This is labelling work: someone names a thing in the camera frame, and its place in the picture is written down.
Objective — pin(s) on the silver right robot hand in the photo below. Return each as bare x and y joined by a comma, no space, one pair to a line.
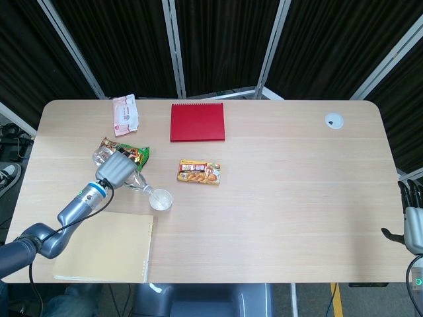
414,231

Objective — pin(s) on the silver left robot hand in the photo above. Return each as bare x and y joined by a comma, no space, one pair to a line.
115,170

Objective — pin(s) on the clear plastic bottle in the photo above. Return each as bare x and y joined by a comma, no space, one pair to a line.
138,183

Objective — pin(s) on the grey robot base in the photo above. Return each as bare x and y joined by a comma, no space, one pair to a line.
205,300

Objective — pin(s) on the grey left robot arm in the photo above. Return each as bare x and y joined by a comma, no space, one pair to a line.
79,204

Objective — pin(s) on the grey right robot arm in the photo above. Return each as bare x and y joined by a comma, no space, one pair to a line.
417,284

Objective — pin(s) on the white paper cup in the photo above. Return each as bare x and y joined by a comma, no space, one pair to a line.
162,203

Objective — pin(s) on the green orange snack bag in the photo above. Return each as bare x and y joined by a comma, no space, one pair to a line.
142,155

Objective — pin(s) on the pink wet wipes pack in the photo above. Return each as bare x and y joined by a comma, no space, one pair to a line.
125,115

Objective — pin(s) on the black under-desk box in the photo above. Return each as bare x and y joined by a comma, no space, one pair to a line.
368,284

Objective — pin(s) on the yellow curry box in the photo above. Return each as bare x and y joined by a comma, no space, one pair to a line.
198,173

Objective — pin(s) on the red spiral notebook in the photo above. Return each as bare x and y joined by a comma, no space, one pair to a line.
198,122

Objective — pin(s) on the black white sneaker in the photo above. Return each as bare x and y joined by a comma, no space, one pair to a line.
10,178

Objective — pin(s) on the black floor equipment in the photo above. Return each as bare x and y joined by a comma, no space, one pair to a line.
13,142

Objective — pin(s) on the dark fabric partition panel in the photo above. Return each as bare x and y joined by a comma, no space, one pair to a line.
224,43
29,59
403,109
330,43
125,46

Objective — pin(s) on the grey desk leg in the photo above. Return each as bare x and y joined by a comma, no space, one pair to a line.
294,300

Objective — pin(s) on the blue jeans leg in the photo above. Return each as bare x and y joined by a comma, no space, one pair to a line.
66,303

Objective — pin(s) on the grey partition base bar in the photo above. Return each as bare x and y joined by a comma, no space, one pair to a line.
246,88

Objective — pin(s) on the grey partition frame post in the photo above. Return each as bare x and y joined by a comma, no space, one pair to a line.
388,66
73,49
16,120
175,49
273,49

